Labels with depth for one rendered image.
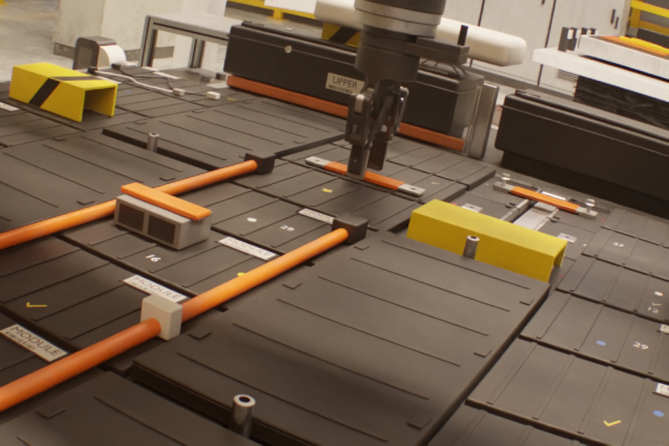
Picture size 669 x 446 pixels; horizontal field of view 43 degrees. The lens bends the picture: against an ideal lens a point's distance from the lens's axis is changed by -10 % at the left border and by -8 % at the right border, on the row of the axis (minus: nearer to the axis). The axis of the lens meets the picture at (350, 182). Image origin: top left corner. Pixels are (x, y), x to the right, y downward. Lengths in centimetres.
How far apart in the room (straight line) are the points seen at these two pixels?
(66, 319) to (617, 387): 42
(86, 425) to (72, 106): 72
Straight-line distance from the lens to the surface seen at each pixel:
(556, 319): 81
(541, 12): 1007
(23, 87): 124
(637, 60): 606
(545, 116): 139
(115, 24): 713
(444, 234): 95
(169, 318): 61
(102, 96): 122
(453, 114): 143
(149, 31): 435
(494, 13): 1021
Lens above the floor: 129
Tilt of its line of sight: 15 degrees down
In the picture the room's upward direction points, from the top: 11 degrees clockwise
